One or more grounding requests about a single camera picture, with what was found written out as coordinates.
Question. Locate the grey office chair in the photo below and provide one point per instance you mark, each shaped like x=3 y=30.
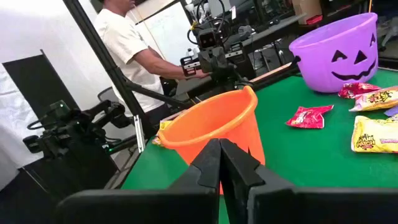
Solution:
x=107 y=93

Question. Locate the small yellow candy pack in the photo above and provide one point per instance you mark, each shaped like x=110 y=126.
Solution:
x=163 y=125

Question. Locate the orange plastic halloween bucket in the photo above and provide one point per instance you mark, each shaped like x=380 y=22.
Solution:
x=214 y=118

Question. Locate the black equipment cabinet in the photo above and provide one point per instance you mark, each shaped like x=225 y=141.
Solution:
x=84 y=174

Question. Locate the red flat box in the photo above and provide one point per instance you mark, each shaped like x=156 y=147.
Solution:
x=314 y=19

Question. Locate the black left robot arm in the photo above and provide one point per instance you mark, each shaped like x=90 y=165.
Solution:
x=230 y=73

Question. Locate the red candy pack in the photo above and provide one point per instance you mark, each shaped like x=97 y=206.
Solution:
x=306 y=118
x=354 y=89

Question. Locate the purple jack-o-lantern bucket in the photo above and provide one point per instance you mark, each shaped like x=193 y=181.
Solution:
x=323 y=46

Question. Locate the person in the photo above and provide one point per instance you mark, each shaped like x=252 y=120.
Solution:
x=121 y=43

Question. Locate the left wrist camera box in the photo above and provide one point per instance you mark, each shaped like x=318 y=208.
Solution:
x=207 y=39

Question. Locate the black frame strut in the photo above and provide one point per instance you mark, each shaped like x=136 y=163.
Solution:
x=155 y=95

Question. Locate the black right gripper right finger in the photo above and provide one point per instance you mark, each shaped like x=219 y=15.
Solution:
x=280 y=205

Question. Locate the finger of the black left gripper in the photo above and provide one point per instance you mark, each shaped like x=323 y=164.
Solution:
x=190 y=66
x=235 y=51

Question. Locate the grey desk with black legs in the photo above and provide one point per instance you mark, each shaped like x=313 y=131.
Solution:
x=273 y=31

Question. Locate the silver metal bracket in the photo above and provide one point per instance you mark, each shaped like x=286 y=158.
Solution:
x=140 y=133

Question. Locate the yellow Sour Patch candy pack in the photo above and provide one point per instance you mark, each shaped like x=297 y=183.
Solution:
x=373 y=137
x=376 y=99

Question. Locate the cardboard box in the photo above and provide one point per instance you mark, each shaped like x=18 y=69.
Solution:
x=306 y=7

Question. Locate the black flat panel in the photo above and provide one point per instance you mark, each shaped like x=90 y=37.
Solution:
x=37 y=84

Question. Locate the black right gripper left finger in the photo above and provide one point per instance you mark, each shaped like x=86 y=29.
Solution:
x=186 y=205

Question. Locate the whiteboard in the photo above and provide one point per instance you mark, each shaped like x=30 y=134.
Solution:
x=168 y=31

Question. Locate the white backdrop sheet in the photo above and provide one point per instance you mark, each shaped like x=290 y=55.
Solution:
x=12 y=124

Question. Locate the black frame post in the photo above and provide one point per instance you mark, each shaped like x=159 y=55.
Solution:
x=102 y=53

